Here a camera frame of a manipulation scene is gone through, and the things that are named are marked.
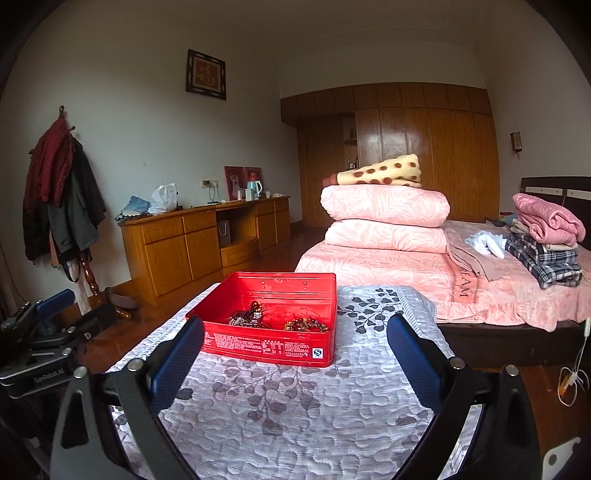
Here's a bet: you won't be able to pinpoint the red tin box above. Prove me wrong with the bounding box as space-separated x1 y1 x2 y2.
185 271 338 369

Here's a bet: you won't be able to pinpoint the dark slippers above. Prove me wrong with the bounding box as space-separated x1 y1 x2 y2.
103 285 142 311

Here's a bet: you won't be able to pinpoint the wooden sideboard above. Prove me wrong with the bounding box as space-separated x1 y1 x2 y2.
117 196 293 308

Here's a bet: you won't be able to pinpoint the wooden wardrobe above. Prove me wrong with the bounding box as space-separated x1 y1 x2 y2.
280 82 502 228

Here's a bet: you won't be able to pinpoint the folded pink blanket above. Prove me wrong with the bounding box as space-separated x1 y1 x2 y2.
511 192 587 247

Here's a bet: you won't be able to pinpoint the wooden coat stand with clothes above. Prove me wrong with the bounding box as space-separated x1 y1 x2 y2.
21 105 108 283

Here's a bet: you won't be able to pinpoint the wooden coat rack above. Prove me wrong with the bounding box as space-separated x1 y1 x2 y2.
75 248 133 320

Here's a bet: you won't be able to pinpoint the framed wall picture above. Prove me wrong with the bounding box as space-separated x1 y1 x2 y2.
185 48 228 102

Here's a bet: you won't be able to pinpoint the grey leaf-print quilted bedspread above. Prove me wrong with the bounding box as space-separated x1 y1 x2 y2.
99 283 484 480

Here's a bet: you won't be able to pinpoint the multicolour bead bracelet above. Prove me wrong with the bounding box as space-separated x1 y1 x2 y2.
282 315 331 333

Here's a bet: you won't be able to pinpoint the plaid folded clothes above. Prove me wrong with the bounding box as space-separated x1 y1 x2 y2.
503 233 585 291

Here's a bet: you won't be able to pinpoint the white plastic bag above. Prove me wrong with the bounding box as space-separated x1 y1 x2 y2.
147 183 180 215

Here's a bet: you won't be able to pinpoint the folded pink quilt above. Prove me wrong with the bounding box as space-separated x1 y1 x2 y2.
320 183 451 229
322 219 451 255

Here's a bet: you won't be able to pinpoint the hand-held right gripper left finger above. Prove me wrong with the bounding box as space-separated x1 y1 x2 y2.
50 315 206 480

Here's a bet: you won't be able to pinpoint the white charger cable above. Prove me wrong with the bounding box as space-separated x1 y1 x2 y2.
558 318 591 408

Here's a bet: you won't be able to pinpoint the black bead necklace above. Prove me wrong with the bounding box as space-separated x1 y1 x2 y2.
223 300 273 330

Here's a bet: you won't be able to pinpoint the white cloth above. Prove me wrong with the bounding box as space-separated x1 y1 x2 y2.
465 229 509 260

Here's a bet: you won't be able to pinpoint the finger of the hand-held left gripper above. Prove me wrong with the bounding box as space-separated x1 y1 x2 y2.
48 305 117 352
0 289 76 334

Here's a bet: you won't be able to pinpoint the dark wooden headboard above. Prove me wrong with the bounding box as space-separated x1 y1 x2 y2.
519 176 591 241

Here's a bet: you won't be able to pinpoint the yellow brown-spotted blanket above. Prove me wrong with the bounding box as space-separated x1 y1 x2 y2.
328 153 424 189

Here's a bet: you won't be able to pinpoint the bed with pink cover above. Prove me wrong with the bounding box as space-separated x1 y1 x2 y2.
294 219 591 334

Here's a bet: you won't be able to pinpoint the blue cloth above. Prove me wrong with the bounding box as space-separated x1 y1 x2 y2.
114 195 153 223

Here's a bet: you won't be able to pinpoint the beige blanket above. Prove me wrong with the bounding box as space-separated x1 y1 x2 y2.
445 231 516 306

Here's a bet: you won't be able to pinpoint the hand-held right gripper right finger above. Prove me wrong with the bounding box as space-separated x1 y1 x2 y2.
385 313 541 480

